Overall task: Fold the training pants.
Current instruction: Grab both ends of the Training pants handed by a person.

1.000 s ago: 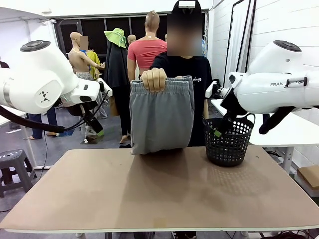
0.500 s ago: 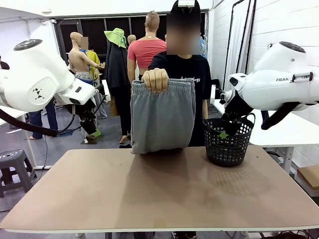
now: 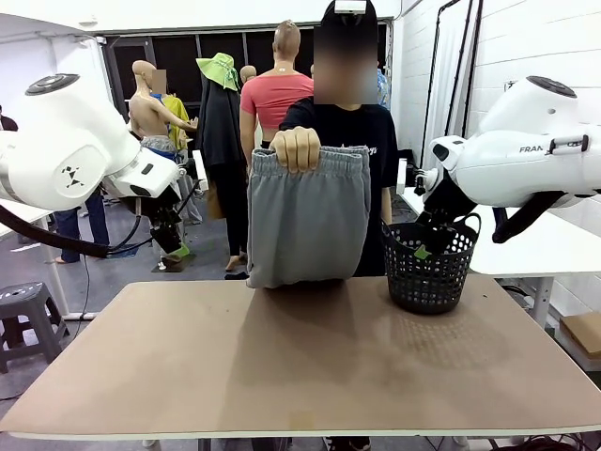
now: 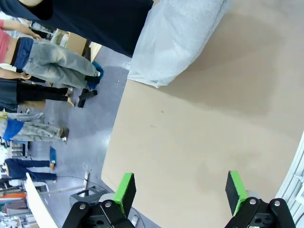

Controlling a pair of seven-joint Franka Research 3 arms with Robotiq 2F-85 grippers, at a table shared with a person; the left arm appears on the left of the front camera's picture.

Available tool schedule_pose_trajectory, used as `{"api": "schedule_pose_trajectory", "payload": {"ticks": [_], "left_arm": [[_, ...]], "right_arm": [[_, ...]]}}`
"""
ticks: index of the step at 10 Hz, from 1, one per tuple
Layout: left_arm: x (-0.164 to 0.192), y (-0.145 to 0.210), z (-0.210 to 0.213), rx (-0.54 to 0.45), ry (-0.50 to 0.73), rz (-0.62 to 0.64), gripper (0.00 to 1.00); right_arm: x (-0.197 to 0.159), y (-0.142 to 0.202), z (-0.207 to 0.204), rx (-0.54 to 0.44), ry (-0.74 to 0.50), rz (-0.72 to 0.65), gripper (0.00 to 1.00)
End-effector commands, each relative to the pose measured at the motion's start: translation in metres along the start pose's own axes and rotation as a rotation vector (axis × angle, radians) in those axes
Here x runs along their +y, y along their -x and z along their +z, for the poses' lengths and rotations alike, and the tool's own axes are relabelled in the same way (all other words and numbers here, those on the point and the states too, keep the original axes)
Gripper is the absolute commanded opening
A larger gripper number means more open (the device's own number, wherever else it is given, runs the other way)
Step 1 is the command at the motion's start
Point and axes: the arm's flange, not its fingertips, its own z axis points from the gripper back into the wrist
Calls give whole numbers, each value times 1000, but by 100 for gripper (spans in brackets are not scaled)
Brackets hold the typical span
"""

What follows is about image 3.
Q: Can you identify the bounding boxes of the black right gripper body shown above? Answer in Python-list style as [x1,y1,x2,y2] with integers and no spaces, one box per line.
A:
[419,179,477,230]

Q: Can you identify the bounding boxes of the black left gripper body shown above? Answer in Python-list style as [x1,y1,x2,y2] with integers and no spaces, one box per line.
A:
[148,201,186,254]

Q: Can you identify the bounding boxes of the grey shorts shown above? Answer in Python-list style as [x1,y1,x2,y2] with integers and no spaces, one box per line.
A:
[245,145,373,290]

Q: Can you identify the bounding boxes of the person's left forearm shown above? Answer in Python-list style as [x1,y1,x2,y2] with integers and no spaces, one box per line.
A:
[380,186,394,227]

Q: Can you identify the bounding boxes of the person's right hand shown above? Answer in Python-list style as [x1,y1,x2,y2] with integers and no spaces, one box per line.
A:
[269,125,323,175]

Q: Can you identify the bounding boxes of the black perforated plastic basket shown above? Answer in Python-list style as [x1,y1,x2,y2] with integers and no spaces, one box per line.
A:
[380,211,483,317]

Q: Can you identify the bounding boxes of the blue jeans on mannequin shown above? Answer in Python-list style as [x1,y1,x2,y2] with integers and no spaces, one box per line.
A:
[53,191,111,265]

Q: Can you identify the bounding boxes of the mannequin with green hat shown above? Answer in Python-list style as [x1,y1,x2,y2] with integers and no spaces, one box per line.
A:
[193,77,257,273]

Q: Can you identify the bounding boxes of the person in black t-shirt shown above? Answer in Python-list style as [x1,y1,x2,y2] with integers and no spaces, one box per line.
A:
[278,97,401,278]

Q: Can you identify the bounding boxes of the person in yellow shirt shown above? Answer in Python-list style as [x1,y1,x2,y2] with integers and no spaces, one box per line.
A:
[161,92,193,152]

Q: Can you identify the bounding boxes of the bare mannequin with blue cloth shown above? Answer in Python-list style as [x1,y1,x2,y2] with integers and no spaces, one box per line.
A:
[127,59,204,274]

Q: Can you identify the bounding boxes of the mannequin with floral shirt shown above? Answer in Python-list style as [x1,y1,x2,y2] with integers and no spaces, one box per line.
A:
[376,69,392,113]

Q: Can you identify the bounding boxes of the black backdrop stand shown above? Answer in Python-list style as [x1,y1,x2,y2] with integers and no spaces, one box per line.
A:
[418,0,485,159]

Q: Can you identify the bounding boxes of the grey plastic stool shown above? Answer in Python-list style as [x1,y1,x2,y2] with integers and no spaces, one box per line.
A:
[0,281,71,375]

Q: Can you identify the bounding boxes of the green bucket hat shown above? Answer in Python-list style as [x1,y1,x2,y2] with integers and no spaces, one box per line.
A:
[195,52,242,92]

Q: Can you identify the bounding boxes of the mannequin with red top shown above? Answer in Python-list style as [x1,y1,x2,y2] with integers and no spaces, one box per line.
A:
[239,19,316,179]

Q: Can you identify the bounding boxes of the brown cardboard box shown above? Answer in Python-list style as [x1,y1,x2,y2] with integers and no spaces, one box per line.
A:
[560,311,601,361]

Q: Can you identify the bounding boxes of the black cap with white patch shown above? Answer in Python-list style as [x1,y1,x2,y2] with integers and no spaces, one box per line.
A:
[320,0,379,30]

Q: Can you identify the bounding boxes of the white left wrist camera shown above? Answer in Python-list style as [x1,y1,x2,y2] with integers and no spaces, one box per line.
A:
[191,149,209,194]

